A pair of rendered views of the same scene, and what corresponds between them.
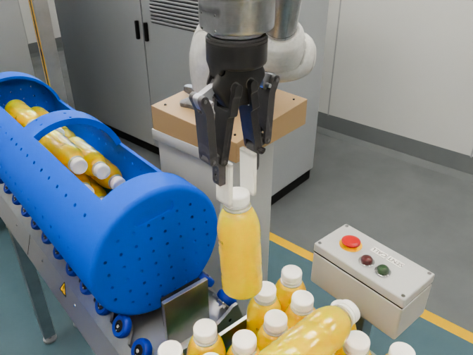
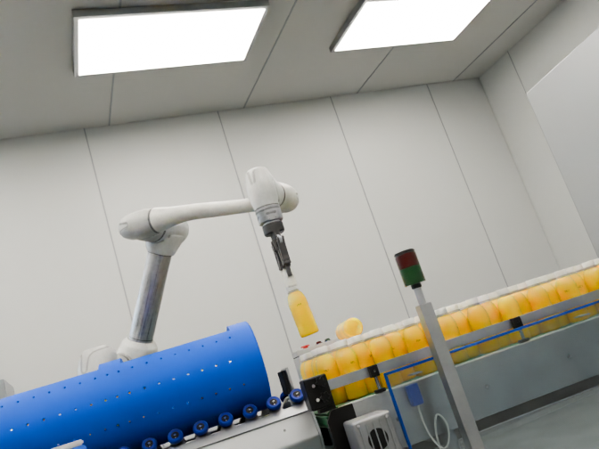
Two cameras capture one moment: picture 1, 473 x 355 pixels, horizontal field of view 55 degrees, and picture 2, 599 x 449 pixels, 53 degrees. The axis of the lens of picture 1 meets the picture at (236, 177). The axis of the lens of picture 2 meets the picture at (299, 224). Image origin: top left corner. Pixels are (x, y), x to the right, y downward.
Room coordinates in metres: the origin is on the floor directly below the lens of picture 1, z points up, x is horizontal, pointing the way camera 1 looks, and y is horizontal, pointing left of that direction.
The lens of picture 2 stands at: (-0.42, 1.82, 1.03)
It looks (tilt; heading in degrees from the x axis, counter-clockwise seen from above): 13 degrees up; 296
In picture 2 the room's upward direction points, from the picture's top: 18 degrees counter-clockwise
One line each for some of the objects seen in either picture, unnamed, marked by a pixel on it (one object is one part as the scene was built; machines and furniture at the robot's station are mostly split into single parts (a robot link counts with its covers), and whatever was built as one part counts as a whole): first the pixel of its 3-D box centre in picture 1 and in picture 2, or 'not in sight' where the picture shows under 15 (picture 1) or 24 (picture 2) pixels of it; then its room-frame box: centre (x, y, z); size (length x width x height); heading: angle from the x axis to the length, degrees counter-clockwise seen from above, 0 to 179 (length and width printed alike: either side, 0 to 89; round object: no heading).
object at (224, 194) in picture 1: (224, 182); (290, 276); (0.54, 0.02, 1.34); 0.03 x 0.01 x 0.07; 41
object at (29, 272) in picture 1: (34, 287); not in sight; (1.38, 0.83, 0.31); 0.06 x 0.06 x 0.63; 40
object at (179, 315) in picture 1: (184, 311); (287, 387); (0.63, 0.10, 0.99); 0.10 x 0.02 x 0.12; 130
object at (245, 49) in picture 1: (236, 69); (275, 235); (0.56, 0.00, 1.49); 0.08 x 0.07 x 0.09; 131
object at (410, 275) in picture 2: not in sight; (412, 275); (0.10, 0.13, 1.18); 0.06 x 0.06 x 0.05
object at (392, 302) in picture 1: (368, 277); (322, 356); (0.66, -0.25, 1.05); 0.20 x 0.10 x 0.10; 40
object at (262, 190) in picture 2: not in sight; (262, 188); (0.56, -0.01, 1.67); 0.13 x 0.11 x 0.16; 93
